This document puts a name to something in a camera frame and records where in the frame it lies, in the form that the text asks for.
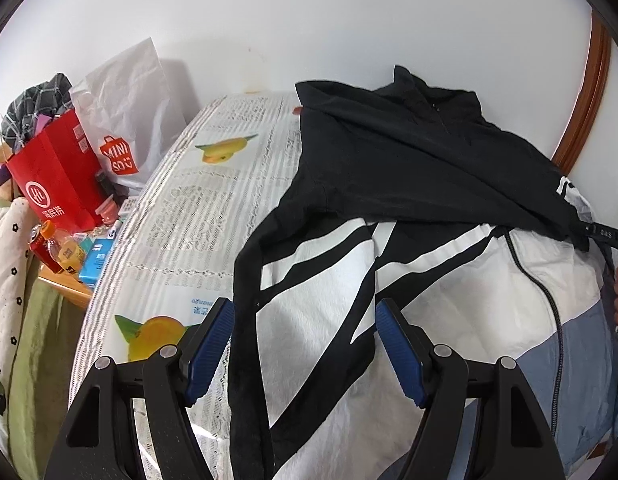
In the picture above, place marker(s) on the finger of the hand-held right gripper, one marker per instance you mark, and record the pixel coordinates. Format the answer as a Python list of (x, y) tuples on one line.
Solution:
[(601, 234)]

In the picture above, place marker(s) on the green blanket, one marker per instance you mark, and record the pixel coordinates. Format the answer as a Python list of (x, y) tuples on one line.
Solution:
[(39, 360)]

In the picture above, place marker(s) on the brown wooden door frame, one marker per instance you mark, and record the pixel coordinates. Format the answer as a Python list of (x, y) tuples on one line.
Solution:
[(586, 105)]

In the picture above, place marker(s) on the pink cap bottle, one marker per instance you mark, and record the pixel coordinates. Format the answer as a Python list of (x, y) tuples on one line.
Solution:
[(108, 211)]

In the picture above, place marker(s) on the orange cap drink bottle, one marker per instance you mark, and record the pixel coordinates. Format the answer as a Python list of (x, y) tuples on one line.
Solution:
[(64, 250)]

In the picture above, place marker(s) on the dark plaid cloth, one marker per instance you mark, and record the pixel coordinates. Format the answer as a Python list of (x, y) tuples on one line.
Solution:
[(34, 105)]

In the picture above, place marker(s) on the red can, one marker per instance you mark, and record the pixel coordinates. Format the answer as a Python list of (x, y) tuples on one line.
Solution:
[(41, 250)]

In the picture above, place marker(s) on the white dotted quilt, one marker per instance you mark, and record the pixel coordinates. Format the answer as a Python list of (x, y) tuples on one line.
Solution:
[(9, 285)]

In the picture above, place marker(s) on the blue carton box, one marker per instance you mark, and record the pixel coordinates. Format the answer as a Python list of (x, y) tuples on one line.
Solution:
[(96, 262)]

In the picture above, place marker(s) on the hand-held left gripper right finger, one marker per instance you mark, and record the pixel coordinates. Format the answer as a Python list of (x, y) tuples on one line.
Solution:
[(396, 350)]

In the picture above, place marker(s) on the small black bottle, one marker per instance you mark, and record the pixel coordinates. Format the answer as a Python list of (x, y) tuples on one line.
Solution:
[(103, 182)]

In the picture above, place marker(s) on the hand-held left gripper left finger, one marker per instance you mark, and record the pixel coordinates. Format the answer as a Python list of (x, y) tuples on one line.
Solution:
[(209, 350)]

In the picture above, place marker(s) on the red paper bag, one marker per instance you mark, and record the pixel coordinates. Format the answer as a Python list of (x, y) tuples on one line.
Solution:
[(54, 175)]

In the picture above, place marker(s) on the white shopping bag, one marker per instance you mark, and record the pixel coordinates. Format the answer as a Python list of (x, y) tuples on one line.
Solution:
[(134, 105)]

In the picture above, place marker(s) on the fruit print lace tablecloth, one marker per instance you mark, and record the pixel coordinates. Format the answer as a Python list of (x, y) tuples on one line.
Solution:
[(189, 210)]

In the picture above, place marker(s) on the wooden side table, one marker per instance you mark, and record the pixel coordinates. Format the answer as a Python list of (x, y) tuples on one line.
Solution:
[(64, 285)]

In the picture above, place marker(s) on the black white jacket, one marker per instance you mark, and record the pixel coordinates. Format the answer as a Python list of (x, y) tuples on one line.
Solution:
[(389, 160)]

